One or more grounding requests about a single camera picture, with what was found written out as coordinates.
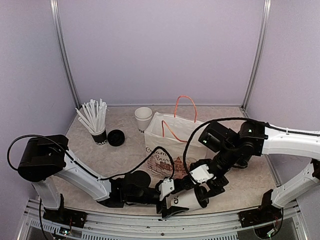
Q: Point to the left aluminium corner post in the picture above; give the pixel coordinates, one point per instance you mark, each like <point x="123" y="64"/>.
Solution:
<point x="63" y="52"/>

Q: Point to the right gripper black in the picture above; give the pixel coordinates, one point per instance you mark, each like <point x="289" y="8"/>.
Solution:
<point x="217" y="187"/>

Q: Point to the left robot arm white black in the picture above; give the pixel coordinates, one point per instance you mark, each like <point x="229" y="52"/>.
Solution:
<point x="48" y="156"/>

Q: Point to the white paper takeout bag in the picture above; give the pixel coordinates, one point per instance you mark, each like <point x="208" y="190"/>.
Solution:
<point x="170" y="132"/>

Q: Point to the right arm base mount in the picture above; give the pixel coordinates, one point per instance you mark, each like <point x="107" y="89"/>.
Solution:
<point x="265" y="213"/>

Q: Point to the aluminium front rail frame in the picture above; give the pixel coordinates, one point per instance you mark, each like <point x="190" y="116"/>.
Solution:
<point x="113" y="226"/>

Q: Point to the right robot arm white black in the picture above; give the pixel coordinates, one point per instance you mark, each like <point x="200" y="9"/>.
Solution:
<point x="256" y="139"/>

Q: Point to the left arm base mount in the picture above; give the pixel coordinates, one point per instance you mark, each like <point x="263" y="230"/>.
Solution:
<point x="66" y="216"/>

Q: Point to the stack of white paper cups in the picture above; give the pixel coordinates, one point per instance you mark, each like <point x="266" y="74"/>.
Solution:
<point x="143" y="116"/>

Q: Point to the right aluminium corner post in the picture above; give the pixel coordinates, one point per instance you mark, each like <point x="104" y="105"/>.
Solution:
<point x="258" y="54"/>

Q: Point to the cup holding white straws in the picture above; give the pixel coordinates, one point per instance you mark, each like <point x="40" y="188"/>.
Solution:
<point x="93" y="118"/>

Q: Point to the aluminium corner post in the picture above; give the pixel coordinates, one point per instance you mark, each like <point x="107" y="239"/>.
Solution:
<point x="258" y="54"/>
<point x="63" y="52"/>

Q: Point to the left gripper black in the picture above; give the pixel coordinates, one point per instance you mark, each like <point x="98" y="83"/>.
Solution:
<point x="168" y="212"/>

